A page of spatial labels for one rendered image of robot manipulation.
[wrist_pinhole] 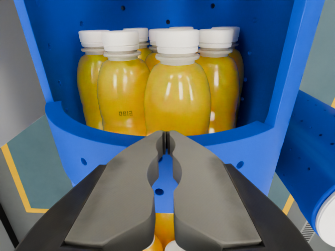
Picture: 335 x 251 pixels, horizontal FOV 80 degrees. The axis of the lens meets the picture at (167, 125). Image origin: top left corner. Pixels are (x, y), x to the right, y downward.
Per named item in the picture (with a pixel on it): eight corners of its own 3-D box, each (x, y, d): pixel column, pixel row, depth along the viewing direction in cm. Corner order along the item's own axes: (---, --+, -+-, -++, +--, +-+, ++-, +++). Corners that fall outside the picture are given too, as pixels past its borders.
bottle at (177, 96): (145, 215, 24) (129, 53, 16) (154, 176, 30) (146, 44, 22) (205, 219, 24) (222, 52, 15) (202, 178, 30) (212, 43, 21)
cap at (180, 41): (153, 52, 17) (152, 29, 16) (159, 47, 21) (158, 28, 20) (199, 52, 17) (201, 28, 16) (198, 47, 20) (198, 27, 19)
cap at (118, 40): (106, 46, 24) (104, 29, 23) (140, 45, 24) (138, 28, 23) (99, 50, 20) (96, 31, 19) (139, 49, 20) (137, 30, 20)
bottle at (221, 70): (235, 169, 32) (257, 42, 23) (210, 193, 27) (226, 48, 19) (199, 151, 36) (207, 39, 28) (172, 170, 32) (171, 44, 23)
